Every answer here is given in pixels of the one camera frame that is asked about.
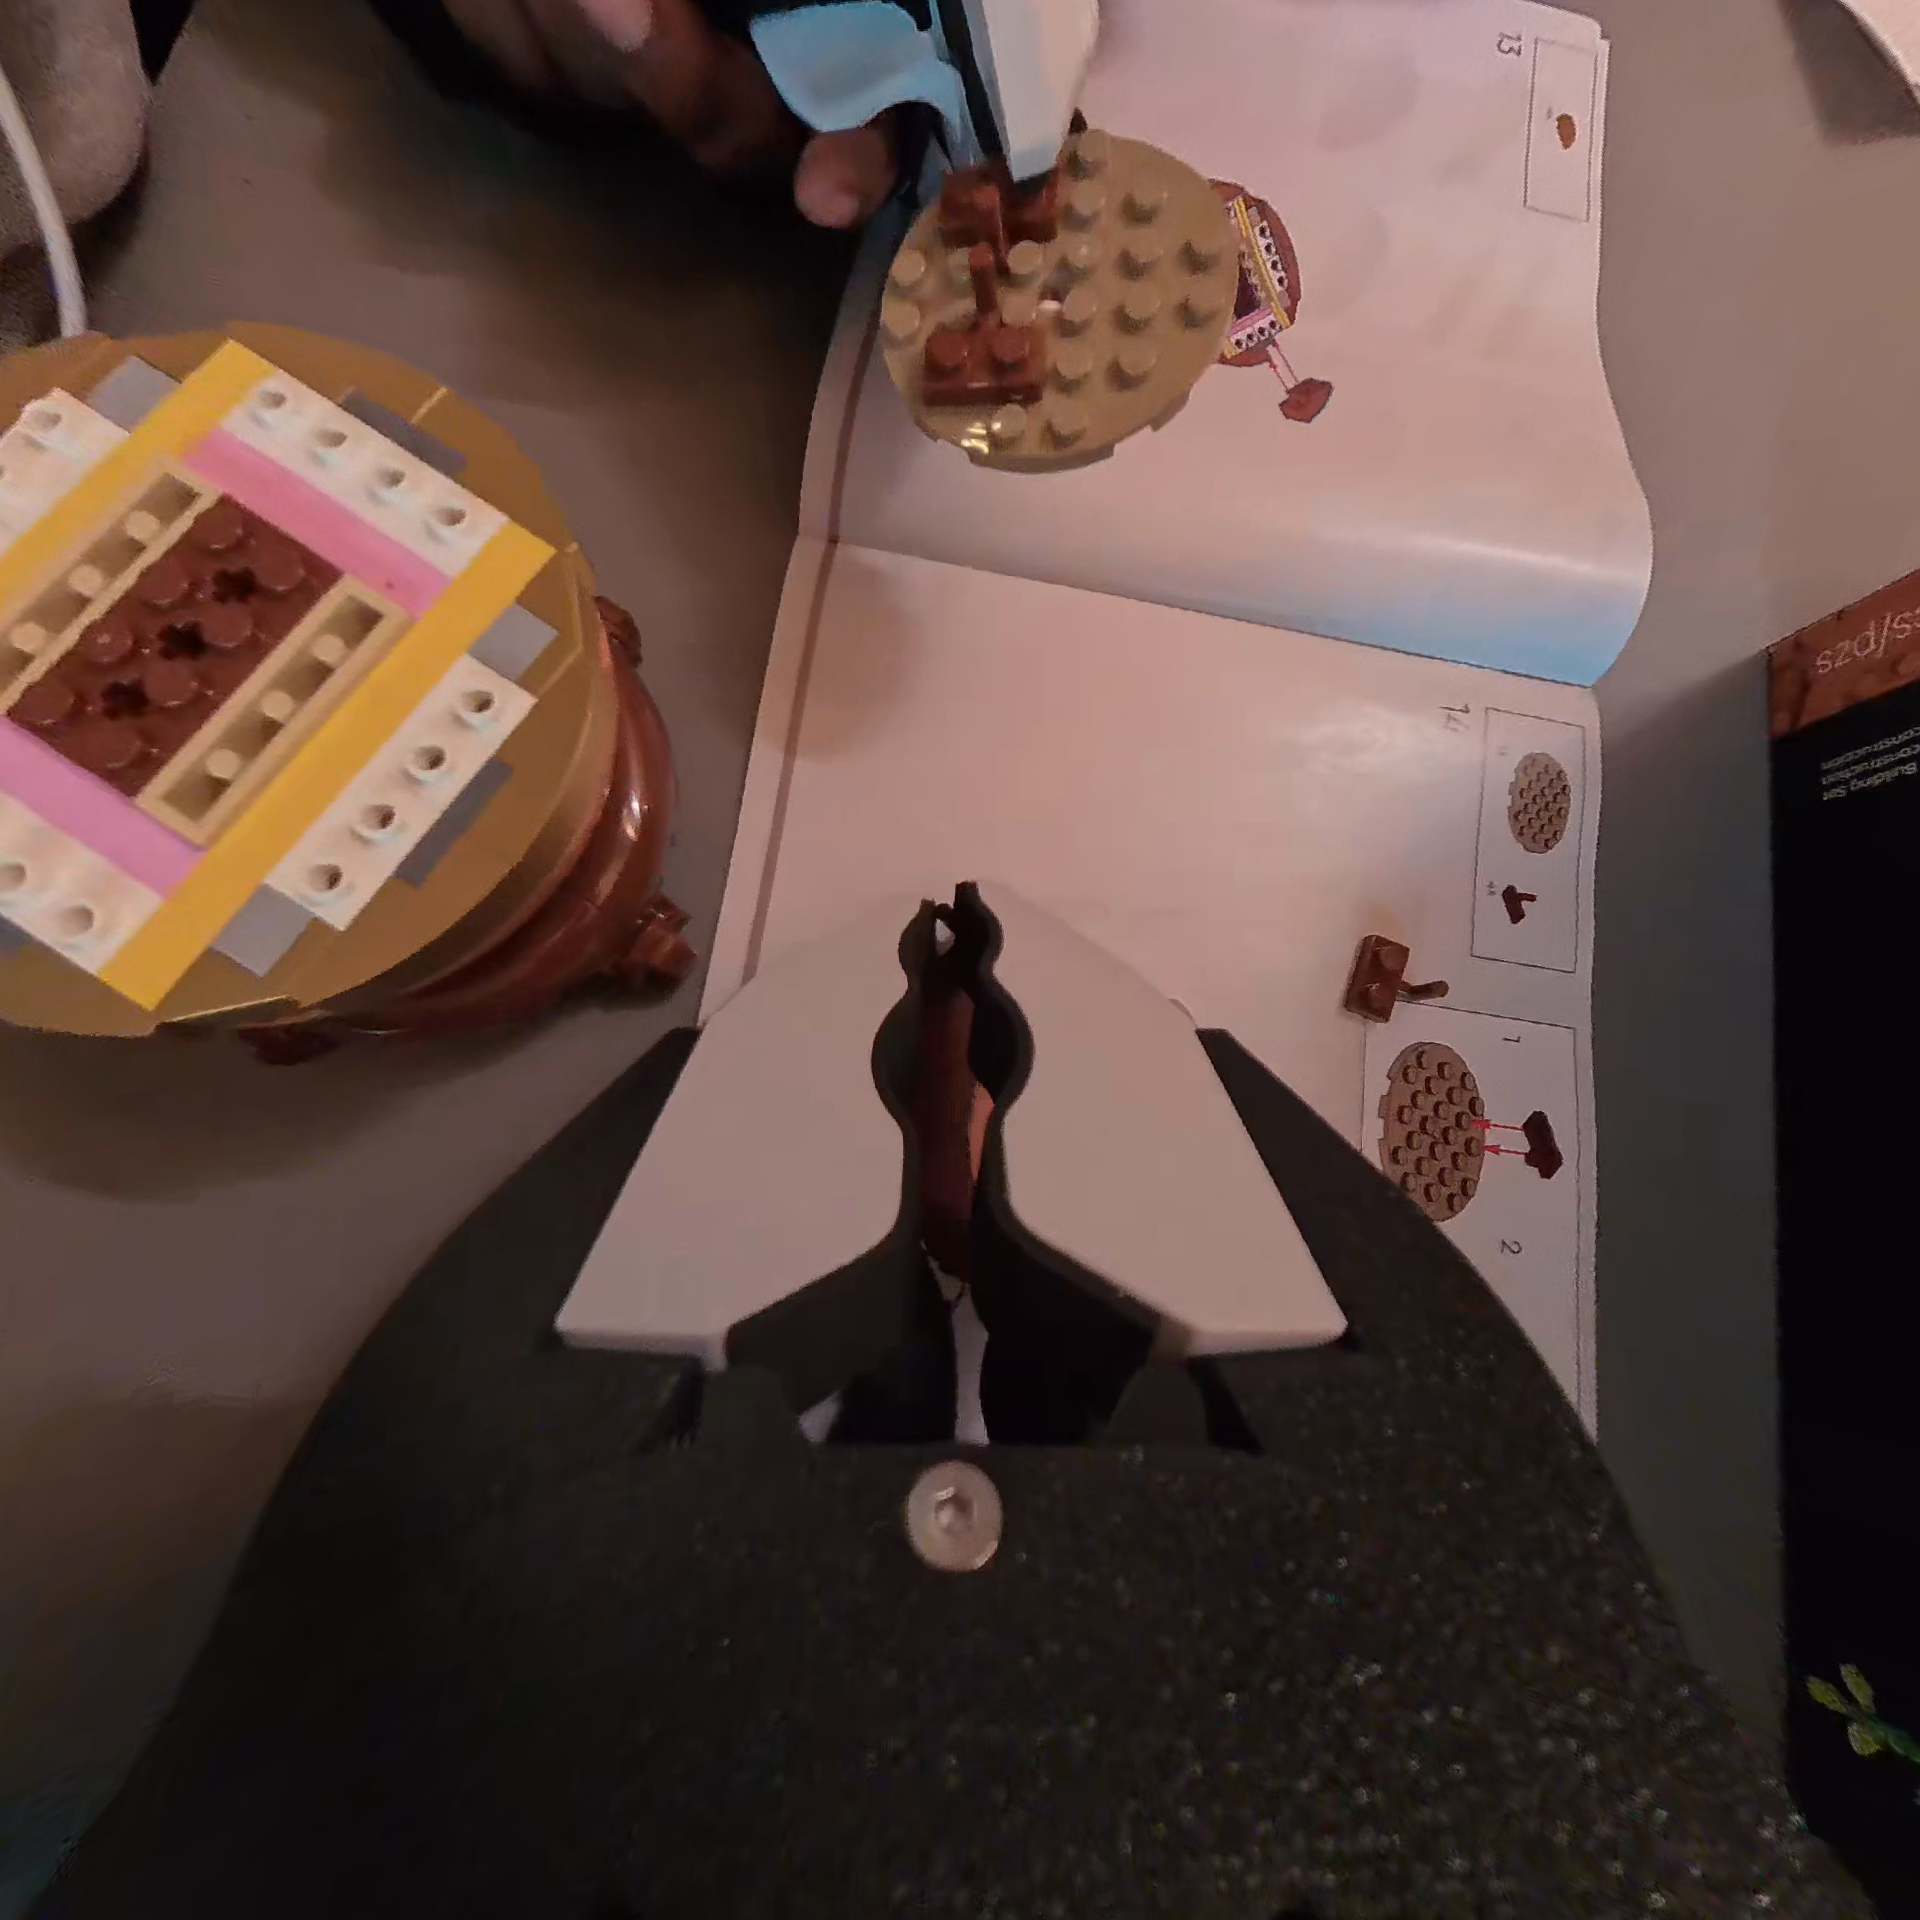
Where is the white instruction booklet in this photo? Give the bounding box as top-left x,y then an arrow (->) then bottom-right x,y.
706,0 -> 1659,1427

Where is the white earphone cable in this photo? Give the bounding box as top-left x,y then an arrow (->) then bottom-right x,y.
0,62 -> 88,337

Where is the black flower print box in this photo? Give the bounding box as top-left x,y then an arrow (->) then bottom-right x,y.
1766,570 -> 1920,1833

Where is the small brown brick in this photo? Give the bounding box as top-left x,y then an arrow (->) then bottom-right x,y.
922,301 -> 1053,409
939,166 -> 1069,261
911,954 -> 998,1276
1342,937 -> 1452,1023

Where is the brick pot model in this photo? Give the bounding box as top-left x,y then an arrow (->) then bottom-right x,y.
0,324 -> 698,1066

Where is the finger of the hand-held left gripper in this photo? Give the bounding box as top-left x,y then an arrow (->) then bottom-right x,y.
954,0 -> 1099,183

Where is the tan round plate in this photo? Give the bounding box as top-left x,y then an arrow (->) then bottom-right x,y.
880,127 -> 1242,475

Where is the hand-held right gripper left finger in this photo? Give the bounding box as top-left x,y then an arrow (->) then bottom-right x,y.
563,895 -> 942,1357

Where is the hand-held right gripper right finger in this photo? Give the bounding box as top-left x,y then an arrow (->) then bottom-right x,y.
961,881 -> 1346,1366

